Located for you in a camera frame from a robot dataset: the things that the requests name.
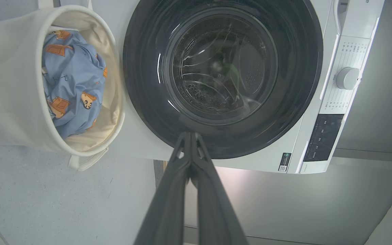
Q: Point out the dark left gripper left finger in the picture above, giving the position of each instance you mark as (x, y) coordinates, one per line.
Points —
(168, 204)

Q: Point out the white front-load washing machine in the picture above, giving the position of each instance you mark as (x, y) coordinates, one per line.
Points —
(325, 20)

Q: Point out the black touch display panel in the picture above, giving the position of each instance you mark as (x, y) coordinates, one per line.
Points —
(323, 137)

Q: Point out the white round control knob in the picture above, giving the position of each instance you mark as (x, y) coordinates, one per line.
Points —
(347, 78)

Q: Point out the black label with QR code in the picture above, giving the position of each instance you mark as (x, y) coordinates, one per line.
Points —
(284, 162)

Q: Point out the blue patterned garment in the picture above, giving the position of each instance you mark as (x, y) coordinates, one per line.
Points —
(73, 75)

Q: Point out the black round washer door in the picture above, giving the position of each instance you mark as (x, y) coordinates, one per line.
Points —
(141, 68)

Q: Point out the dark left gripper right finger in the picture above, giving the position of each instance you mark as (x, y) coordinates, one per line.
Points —
(213, 211)

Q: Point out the cream fabric laundry basket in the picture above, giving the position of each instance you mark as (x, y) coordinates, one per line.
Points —
(9, 95)

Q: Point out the perforated steel drum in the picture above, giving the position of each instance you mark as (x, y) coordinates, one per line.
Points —
(223, 68)

